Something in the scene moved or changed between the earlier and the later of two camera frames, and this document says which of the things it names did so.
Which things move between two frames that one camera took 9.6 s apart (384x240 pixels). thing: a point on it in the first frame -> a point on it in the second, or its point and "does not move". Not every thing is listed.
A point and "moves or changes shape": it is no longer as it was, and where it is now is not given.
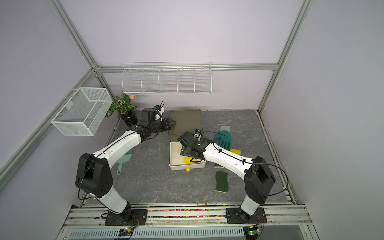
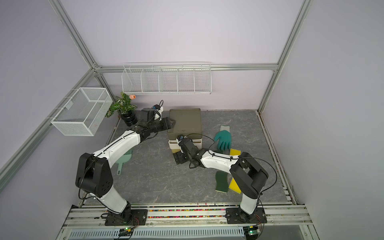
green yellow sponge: x=222 y=184 does not move
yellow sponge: x=238 y=152 does not move
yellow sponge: x=186 y=160 moves or changes shape
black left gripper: x=167 y=123 does not move
